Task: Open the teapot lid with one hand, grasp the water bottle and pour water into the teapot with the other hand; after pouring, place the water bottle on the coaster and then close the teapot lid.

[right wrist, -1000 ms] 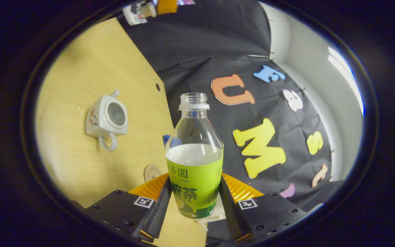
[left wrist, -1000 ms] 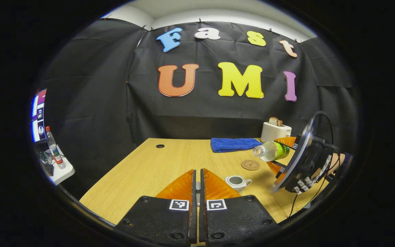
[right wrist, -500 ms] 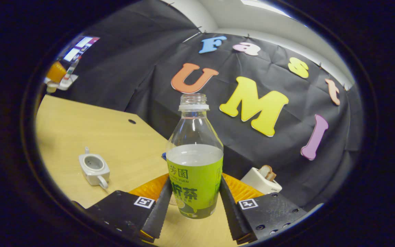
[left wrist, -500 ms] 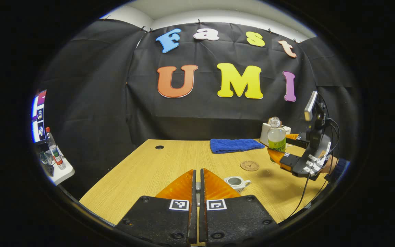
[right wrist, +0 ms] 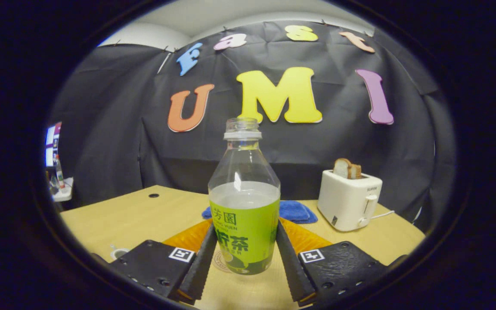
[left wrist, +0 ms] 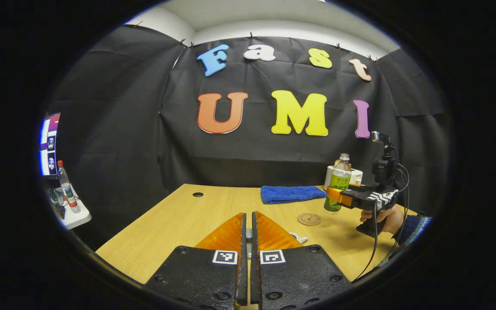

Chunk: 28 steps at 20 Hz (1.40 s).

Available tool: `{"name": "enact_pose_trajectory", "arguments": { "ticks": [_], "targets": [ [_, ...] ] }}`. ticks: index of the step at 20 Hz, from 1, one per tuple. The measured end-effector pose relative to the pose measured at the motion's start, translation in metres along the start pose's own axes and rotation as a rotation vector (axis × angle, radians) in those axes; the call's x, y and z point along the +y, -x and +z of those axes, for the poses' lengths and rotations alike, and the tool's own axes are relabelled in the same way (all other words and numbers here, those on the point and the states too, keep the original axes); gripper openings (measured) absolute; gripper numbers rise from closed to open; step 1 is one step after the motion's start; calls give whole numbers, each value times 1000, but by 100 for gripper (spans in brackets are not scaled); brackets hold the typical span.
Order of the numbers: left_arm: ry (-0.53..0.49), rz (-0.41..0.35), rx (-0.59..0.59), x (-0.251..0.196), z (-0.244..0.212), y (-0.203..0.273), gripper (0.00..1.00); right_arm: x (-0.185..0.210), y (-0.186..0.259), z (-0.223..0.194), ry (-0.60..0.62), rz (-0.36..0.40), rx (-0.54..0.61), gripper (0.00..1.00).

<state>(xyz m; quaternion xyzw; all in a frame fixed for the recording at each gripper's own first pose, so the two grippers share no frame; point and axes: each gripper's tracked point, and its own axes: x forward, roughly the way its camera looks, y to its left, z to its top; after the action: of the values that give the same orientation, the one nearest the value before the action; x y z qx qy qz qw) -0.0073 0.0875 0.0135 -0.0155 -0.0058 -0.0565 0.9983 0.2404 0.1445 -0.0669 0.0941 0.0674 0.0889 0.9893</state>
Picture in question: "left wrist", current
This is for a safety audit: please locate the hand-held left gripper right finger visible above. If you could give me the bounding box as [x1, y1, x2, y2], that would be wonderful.
[250, 211, 353, 310]

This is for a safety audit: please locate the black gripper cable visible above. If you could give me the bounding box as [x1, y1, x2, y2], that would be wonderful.
[351, 163, 411, 283]

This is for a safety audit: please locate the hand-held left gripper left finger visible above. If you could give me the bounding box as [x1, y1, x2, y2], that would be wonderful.
[144, 212, 248, 308]

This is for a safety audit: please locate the black backdrop cloth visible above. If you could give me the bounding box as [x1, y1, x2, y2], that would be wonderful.
[48, 24, 451, 250]

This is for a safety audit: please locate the computer monitor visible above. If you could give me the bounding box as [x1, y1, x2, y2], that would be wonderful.
[39, 112, 62, 178]

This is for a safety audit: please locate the red-cap plastic bottle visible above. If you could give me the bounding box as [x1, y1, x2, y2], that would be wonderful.
[57, 160, 81, 214]

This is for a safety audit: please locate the blue towel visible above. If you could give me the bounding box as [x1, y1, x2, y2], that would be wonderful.
[260, 186, 327, 205]

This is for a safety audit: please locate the round brown coaster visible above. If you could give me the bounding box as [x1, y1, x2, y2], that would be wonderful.
[297, 213, 322, 226]

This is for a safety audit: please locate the white side table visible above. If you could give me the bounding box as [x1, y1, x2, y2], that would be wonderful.
[49, 184, 93, 230]

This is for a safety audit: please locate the white toaster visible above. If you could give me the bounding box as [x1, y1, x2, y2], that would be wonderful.
[324, 165, 363, 191]

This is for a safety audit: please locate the clear green-label water bottle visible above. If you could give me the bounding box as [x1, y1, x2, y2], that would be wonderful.
[324, 153, 353, 213]

